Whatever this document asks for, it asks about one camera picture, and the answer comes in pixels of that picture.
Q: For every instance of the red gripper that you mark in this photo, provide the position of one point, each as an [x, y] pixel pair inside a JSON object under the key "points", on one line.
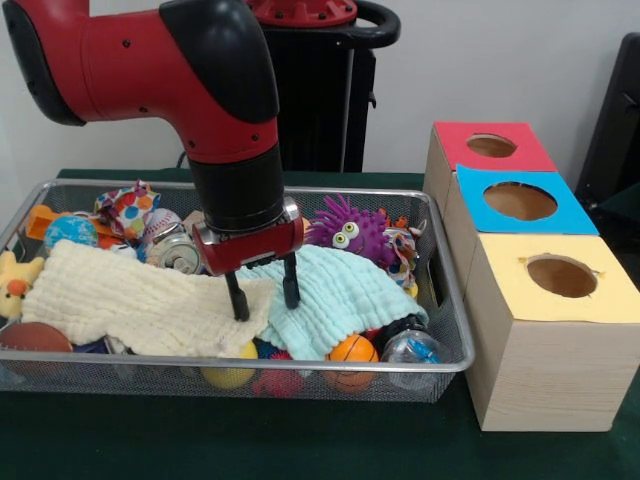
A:
{"points": [[250, 250]]}

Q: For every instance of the mint waffle cloth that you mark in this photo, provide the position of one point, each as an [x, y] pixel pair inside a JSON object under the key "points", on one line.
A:
{"points": [[340, 300]]}

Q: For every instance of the cream waffle cloth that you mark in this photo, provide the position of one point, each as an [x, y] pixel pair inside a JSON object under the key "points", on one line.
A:
{"points": [[125, 300]]}

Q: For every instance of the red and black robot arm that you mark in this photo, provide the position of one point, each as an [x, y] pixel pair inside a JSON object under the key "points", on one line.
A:
{"points": [[150, 60]]}

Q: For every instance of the silver mesh bin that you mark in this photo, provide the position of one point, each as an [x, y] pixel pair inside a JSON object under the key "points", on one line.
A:
{"points": [[150, 380]]}

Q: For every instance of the wooden box with three holes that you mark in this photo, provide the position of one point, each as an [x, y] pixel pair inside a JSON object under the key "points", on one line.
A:
{"points": [[550, 380]]}

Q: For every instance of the silver tin can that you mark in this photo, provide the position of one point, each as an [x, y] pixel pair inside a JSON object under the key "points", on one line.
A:
{"points": [[175, 255]]}

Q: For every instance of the orange toy basketball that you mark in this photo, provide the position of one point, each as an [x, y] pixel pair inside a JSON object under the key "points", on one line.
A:
{"points": [[352, 348]]}

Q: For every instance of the purple spiky monster toy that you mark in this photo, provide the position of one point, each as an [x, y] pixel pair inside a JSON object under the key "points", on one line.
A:
{"points": [[360, 230]]}

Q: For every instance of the white toy baseball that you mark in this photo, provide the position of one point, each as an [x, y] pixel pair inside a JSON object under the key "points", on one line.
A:
{"points": [[162, 220]]}

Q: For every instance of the dark green tablecloth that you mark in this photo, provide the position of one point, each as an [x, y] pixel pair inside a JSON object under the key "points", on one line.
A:
{"points": [[250, 440], [622, 200]]}

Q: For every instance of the polka dot fabric toy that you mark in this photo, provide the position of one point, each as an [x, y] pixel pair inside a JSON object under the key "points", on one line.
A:
{"points": [[127, 205]]}

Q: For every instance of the blue green globe ball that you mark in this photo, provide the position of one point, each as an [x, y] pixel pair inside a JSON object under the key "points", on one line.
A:
{"points": [[70, 232]]}

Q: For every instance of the brown toy football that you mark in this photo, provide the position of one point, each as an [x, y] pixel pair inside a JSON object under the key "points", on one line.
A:
{"points": [[32, 337]]}

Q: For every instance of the yellow duck plush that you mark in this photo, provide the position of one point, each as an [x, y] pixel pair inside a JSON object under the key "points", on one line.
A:
{"points": [[12, 295]]}

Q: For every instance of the black panel on stand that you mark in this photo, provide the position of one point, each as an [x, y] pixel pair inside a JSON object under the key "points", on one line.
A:
{"points": [[615, 125]]}

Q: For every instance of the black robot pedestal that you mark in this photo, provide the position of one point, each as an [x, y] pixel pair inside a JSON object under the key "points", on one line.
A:
{"points": [[325, 100]]}

